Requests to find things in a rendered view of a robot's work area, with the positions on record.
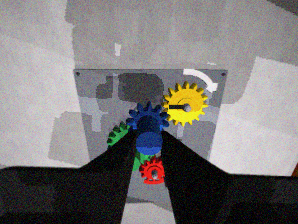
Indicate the grey board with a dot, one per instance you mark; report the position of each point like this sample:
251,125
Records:
106,96

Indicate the red gear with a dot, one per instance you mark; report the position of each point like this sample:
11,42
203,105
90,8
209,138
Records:
149,166

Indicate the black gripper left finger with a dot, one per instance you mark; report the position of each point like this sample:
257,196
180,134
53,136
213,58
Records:
98,188

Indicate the dark blue gear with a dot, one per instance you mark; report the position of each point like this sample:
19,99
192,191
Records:
149,124

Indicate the green gear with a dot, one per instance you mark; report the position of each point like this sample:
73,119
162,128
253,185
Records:
117,134

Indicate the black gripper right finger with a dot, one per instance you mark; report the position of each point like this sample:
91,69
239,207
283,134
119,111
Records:
202,193

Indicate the yellow gear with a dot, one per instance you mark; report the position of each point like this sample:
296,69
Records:
180,96

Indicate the white curved arrow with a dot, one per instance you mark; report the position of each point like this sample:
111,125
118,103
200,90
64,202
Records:
211,86

